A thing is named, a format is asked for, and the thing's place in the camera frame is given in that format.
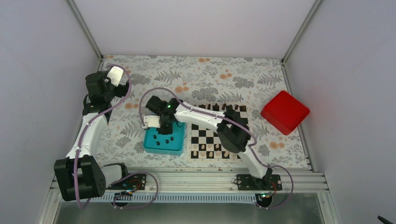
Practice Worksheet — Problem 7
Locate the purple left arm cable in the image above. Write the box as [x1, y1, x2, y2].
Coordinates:
[73, 64, 159, 211]

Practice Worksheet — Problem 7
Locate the aluminium right corner post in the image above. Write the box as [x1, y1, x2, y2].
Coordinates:
[282, 0, 323, 66]

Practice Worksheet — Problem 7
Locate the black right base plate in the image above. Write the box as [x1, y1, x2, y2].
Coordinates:
[233, 174, 283, 191]

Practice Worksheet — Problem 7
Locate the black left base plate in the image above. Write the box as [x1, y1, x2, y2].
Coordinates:
[106, 174, 147, 191]

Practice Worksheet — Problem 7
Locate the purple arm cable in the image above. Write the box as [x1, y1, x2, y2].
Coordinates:
[73, 64, 159, 211]
[139, 87, 295, 210]

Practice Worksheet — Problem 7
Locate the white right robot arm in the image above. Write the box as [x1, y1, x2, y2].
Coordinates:
[145, 96, 272, 190]

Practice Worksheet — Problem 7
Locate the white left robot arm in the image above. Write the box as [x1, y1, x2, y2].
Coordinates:
[54, 66, 130, 201]

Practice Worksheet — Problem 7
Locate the floral patterned table mat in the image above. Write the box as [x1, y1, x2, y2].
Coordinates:
[97, 55, 308, 169]

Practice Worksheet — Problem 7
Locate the red plastic box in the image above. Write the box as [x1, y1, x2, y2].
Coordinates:
[261, 91, 310, 135]

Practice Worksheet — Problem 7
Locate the aluminium front rail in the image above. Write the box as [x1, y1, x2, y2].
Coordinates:
[91, 168, 329, 203]

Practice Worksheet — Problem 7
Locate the aluminium corner post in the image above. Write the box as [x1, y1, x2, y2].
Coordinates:
[66, 0, 103, 62]
[282, 0, 323, 66]

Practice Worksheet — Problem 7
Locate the aluminium left corner post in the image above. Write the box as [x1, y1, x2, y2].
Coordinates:
[66, 0, 103, 62]

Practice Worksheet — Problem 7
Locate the black white chessboard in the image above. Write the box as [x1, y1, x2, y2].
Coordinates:
[187, 103, 251, 163]

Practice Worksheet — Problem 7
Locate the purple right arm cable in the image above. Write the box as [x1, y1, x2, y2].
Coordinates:
[139, 87, 295, 210]

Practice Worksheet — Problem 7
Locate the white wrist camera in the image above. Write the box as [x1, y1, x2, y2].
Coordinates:
[107, 66, 124, 87]
[142, 115, 161, 129]

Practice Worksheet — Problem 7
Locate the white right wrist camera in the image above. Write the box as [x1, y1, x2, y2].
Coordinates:
[142, 115, 161, 129]

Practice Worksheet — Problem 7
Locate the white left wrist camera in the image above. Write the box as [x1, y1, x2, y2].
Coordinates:
[107, 66, 124, 87]

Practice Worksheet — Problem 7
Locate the teal plastic tray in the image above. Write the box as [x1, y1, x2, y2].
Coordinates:
[143, 122, 186, 156]

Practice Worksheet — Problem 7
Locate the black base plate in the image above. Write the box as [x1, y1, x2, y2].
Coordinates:
[233, 174, 283, 191]
[106, 174, 147, 191]

